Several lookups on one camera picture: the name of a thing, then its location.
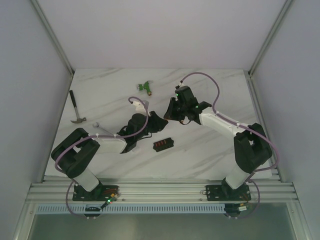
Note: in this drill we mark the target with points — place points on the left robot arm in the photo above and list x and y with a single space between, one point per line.
73 155

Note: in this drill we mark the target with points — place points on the silver open-end wrench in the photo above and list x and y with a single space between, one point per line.
98 126

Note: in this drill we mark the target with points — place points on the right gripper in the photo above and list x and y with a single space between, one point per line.
170 113

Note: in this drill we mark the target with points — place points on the claw hammer black handle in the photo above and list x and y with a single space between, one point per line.
79 119

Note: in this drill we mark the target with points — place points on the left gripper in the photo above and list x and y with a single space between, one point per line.
154 120

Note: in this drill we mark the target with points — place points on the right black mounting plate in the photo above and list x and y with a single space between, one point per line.
225 193

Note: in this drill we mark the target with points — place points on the white slotted cable duct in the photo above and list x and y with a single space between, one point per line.
136 208

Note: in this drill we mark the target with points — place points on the black mounting plate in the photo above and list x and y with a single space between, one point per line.
225 193
100 193

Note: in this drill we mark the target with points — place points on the right aluminium frame post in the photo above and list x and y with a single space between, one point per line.
271 35

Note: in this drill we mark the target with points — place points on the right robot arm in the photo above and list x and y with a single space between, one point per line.
251 150

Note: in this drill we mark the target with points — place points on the aluminium frame post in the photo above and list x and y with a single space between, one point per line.
52 36
271 35

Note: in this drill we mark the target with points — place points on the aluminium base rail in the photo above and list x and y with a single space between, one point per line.
53 190

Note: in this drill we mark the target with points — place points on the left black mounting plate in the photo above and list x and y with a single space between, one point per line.
100 193

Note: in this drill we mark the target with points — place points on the left aluminium frame post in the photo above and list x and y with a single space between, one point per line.
52 36

